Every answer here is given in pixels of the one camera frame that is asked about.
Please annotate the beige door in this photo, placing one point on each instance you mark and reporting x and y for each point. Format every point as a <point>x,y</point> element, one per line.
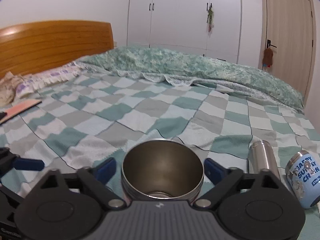
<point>291,26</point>

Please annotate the black door handle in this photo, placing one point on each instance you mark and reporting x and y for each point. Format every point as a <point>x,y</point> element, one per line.
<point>269,44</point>

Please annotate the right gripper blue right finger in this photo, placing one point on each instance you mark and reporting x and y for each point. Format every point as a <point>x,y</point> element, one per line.
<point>214,171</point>

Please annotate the wooden headboard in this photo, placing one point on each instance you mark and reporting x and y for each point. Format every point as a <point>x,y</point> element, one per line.
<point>38,46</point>

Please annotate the green floral quilt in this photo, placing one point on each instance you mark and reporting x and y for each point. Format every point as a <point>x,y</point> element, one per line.
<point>181,69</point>

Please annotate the white wardrobe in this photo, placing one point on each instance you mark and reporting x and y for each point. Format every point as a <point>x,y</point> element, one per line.
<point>181,25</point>

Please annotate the purple floral pillow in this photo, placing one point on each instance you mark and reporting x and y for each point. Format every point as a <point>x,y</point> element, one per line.
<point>34,82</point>

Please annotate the stainless steel bottle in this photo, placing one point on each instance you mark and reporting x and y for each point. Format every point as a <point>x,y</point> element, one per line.
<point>261,160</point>

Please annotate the pink steel cup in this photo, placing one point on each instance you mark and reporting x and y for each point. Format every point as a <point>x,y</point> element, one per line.
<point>161,169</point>

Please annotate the green hanging ornament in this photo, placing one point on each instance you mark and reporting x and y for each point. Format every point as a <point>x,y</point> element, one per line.
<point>210,19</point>

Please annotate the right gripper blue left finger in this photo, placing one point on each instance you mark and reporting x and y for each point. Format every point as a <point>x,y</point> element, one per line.
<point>105,170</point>

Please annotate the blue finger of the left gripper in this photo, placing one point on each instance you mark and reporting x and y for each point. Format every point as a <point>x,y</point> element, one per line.
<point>28,164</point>

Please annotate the brown plush toy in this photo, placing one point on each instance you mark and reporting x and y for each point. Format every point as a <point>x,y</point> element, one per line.
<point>267,57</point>

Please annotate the light blue printed cup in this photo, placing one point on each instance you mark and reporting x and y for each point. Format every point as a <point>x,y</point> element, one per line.
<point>302,173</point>

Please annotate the checkered teal blanket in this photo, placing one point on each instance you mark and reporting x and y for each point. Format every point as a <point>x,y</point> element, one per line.
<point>92,117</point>

